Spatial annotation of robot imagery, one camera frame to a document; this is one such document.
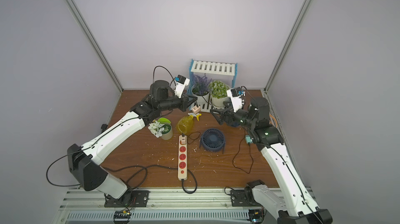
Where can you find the orange desk fan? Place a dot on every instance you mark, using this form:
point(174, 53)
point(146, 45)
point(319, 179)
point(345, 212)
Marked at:
point(273, 121)

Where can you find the lavender plant white pot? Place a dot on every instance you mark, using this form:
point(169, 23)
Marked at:
point(200, 88)

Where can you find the dark blue round desk fan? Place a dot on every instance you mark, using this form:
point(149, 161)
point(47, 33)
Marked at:
point(211, 140)

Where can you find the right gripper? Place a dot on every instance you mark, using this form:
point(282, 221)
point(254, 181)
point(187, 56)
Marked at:
point(226, 116)

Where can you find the teal plug adapter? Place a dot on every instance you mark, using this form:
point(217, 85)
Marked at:
point(248, 139)

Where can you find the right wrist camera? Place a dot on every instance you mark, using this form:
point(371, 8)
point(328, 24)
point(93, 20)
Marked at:
point(236, 96)

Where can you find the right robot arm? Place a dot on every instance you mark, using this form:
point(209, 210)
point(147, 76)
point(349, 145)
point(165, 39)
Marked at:
point(296, 205)

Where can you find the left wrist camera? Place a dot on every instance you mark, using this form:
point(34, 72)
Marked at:
point(181, 83)

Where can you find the beige power strip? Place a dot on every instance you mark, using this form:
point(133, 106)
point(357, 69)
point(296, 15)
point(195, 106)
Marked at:
point(182, 162)

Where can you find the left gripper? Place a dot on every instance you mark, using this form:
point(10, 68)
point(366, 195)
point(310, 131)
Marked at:
point(183, 103)

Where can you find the green plant white pot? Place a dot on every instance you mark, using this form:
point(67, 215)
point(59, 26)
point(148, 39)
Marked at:
point(218, 91)

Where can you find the white flower beige pot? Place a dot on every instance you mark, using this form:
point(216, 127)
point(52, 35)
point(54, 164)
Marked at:
point(161, 129)

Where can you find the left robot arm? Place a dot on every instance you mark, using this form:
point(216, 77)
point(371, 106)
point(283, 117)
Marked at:
point(84, 161)

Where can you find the green yellow garden trowel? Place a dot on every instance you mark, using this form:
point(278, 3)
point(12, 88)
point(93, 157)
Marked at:
point(163, 120)

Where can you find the yellow spray bottle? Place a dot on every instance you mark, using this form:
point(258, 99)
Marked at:
point(185, 124)

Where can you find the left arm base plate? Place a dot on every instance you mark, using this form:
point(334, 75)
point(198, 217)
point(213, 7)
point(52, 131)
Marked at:
point(132, 198)

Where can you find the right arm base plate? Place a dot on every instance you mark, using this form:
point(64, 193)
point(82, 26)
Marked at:
point(242, 198)

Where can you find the blue white plant shelf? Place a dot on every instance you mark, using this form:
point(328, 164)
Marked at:
point(225, 72)

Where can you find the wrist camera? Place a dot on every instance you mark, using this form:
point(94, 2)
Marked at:
point(236, 96)
point(181, 83)

